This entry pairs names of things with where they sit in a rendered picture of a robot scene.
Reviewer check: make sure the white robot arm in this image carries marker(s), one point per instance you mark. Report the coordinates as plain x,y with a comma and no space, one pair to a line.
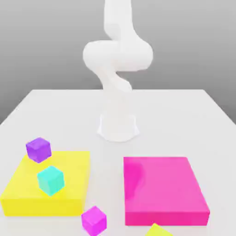
118,55

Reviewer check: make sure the small purple cube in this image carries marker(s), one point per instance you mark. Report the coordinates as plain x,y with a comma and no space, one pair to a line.
38,150

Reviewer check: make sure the small turquoise cube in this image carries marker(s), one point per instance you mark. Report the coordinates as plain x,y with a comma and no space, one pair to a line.
50,180

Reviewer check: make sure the small magenta cube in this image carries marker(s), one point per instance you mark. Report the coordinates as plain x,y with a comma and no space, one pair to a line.
94,221

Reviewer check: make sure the small yellow-green cube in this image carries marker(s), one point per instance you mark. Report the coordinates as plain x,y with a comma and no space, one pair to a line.
156,231

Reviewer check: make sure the large yellow box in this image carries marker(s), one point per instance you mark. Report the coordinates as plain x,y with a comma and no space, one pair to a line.
73,180

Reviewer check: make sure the large pink box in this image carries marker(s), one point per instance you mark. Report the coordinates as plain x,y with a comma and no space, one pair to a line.
166,188

